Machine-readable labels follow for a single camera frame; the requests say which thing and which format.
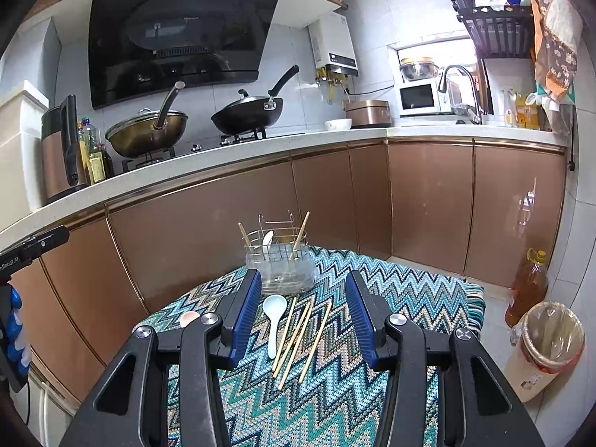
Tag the small pink oval object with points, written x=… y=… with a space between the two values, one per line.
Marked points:
x=190 y=319

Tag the black range hood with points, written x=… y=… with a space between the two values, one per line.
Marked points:
x=177 y=42

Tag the clear cooking oil bottle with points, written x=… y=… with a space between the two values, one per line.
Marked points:
x=88 y=149

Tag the black gas stove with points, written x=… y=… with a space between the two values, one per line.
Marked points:
x=205 y=146

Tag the copper electric kettle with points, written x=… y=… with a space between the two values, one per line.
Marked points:
x=58 y=158

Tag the zigzag woven table cloth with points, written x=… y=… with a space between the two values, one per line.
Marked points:
x=419 y=298

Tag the bin with plastic liner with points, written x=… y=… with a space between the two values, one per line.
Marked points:
x=526 y=372

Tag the large amber oil bottle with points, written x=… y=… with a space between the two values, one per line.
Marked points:
x=526 y=293

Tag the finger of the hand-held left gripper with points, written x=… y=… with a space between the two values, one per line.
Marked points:
x=42 y=242

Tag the clear plastic bottle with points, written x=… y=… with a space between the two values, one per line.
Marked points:
x=510 y=109

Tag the clear utensil holder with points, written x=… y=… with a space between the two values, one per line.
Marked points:
x=279 y=274

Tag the dark sauce bottle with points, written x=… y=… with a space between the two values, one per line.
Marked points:
x=105 y=163

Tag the person's left hand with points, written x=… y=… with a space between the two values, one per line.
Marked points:
x=19 y=330

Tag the stacked steel bowls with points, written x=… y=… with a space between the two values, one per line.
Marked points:
x=419 y=70

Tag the white water heater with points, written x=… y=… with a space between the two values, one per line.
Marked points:
x=333 y=42

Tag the chrome kitchen faucet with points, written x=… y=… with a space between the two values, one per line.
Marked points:
x=458 y=69

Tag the white ceramic spoon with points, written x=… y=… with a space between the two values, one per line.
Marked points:
x=267 y=240

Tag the row of bamboo chopsticks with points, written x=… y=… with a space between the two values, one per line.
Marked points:
x=315 y=342

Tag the bronze wok with glass lid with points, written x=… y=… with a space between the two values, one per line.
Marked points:
x=139 y=137

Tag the floral patchwork apron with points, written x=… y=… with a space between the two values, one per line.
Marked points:
x=554 y=32

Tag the single bamboo chopstick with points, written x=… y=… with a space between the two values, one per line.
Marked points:
x=244 y=235
x=301 y=230

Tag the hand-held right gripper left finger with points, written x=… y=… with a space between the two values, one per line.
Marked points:
x=247 y=307

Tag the white microwave oven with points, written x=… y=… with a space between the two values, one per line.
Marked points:
x=419 y=98

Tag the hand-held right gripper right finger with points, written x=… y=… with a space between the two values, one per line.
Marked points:
x=361 y=316

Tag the black wok with lid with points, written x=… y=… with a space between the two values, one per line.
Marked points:
x=247 y=118

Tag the light blue ceramic spoon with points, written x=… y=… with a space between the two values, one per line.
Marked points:
x=274 y=307

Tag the black dish rack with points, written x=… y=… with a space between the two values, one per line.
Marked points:
x=498 y=32

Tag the copper rice cooker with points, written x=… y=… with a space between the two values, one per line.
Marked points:
x=368 y=114

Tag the white tall appliance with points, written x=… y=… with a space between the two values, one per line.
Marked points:
x=23 y=116

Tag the white crumpled tissue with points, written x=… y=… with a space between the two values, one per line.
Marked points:
x=489 y=2

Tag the white ceramic bowl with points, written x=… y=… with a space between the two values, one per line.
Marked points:
x=338 y=125

